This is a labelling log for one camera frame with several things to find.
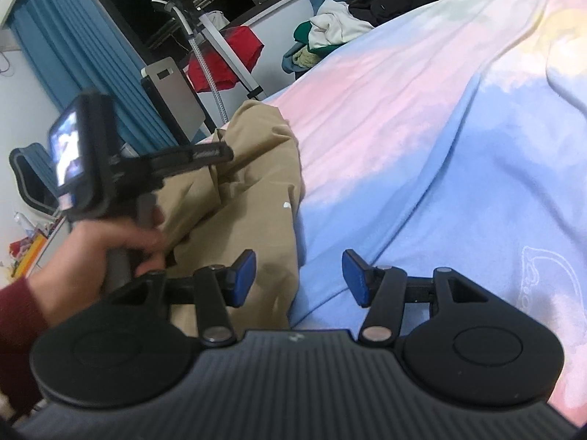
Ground green garment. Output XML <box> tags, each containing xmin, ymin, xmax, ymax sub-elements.
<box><xmin>293</xmin><ymin>21</ymin><xmax>349</xmax><ymax>56</ymax></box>

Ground person's left hand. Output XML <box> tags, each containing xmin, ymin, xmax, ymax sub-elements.
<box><xmin>25</xmin><ymin>206</ymin><xmax>168</xmax><ymax>326</ymax></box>

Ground blue curtain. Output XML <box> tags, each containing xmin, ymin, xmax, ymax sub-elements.
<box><xmin>7</xmin><ymin>0</ymin><xmax>184</xmax><ymax>148</ymax></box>

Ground wavy framed mirror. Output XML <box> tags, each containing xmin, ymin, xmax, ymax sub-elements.
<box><xmin>9</xmin><ymin>143</ymin><xmax>62</xmax><ymax>215</ymax></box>

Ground white dressing table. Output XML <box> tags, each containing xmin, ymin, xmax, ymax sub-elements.
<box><xmin>9</xmin><ymin>213</ymin><xmax>70</xmax><ymax>281</ymax></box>

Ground garment steamer hose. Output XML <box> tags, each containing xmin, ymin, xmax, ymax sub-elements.
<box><xmin>151</xmin><ymin>0</ymin><xmax>230</xmax><ymax>125</ymax></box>

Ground dark framed window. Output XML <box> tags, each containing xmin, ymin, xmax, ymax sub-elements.
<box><xmin>76</xmin><ymin>0</ymin><xmax>306</xmax><ymax>66</ymax></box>

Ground pastel bed sheet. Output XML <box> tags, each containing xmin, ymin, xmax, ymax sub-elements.
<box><xmin>213</xmin><ymin>0</ymin><xmax>587</xmax><ymax>415</ymax></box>

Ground red cloth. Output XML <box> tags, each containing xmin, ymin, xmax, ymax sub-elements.
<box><xmin>187</xmin><ymin>26</ymin><xmax>265</xmax><ymax>92</ymax></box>

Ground khaki pants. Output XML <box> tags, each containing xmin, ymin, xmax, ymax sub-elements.
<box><xmin>153</xmin><ymin>99</ymin><xmax>307</xmax><ymax>331</ymax></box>

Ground grey backed chair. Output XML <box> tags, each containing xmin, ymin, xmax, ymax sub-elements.
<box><xmin>140</xmin><ymin>57</ymin><xmax>216</xmax><ymax>147</ymax></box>

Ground silver spray bottle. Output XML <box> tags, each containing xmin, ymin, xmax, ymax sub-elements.
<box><xmin>14</xmin><ymin>211</ymin><xmax>36</xmax><ymax>235</ymax></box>

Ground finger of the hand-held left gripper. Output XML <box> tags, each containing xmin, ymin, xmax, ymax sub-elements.
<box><xmin>133</xmin><ymin>141</ymin><xmax>236</xmax><ymax>180</ymax></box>

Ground person's left forearm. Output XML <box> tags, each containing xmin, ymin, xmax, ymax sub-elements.
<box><xmin>0</xmin><ymin>277</ymin><xmax>51</xmax><ymax>418</ymax></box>

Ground yellow-green knit garment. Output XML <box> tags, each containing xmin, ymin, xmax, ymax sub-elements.
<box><xmin>293</xmin><ymin>48</ymin><xmax>329</xmax><ymax>70</ymax></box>

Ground white garment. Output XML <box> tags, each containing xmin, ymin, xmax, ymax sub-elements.
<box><xmin>309</xmin><ymin>0</ymin><xmax>374</xmax><ymax>49</ymax></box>

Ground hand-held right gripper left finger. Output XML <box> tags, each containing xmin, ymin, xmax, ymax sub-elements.
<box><xmin>107</xmin><ymin>250</ymin><xmax>256</xmax><ymax>347</ymax></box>

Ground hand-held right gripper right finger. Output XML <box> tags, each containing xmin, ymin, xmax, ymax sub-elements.
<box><xmin>342</xmin><ymin>249</ymin><xmax>493</xmax><ymax>344</ymax></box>

